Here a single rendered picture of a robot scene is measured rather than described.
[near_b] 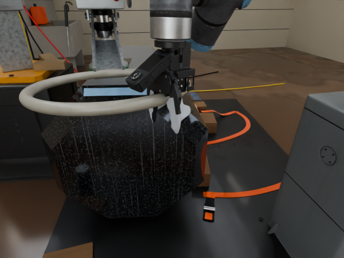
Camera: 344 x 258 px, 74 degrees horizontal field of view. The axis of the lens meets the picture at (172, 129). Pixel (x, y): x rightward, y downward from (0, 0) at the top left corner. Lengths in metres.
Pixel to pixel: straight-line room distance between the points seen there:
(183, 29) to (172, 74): 0.09
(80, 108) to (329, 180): 0.98
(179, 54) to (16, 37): 1.50
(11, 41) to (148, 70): 1.51
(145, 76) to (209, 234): 1.16
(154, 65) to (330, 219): 0.97
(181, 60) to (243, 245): 1.16
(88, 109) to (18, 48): 1.45
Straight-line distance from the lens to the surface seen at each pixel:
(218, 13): 0.58
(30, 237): 1.70
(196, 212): 1.58
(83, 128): 1.14
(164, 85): 0.53
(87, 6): 1.26
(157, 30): 0.51
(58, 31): 4.21
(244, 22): 7.17
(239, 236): 1.52
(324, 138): 1.12
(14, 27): 1.92
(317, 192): 1.22
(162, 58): 0.52
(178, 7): 0.51
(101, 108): 0.51
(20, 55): 1.95
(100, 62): 1.08
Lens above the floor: 1.21
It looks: 29 degrees down
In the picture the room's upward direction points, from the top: straight up
